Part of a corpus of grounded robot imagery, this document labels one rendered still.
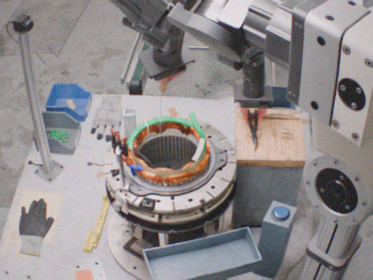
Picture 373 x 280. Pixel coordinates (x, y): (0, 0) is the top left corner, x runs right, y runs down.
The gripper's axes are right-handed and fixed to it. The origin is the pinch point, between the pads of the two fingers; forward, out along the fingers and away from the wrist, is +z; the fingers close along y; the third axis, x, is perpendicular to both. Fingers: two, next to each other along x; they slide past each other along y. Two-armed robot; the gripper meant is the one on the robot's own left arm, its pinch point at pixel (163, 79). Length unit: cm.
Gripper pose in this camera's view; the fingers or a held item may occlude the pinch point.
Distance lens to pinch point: 123.7
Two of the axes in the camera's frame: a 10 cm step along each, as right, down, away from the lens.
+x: 4.7, 8.1, -3.6
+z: -0.9, 4.5, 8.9
